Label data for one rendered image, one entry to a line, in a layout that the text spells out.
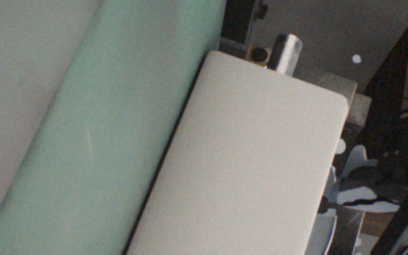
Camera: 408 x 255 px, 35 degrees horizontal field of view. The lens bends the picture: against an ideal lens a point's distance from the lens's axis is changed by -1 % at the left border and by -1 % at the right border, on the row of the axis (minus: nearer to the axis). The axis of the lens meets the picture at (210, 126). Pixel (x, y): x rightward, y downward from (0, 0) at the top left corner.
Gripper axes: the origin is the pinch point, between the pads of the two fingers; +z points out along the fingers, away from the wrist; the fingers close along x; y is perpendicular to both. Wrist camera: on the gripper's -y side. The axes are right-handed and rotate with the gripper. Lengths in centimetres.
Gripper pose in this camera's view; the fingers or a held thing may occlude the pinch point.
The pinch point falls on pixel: (339, 201)
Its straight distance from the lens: 74.0
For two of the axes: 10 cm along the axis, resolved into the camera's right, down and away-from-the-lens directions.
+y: 3.0, -8.8, 3.6
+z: -4.6, 1.9, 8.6
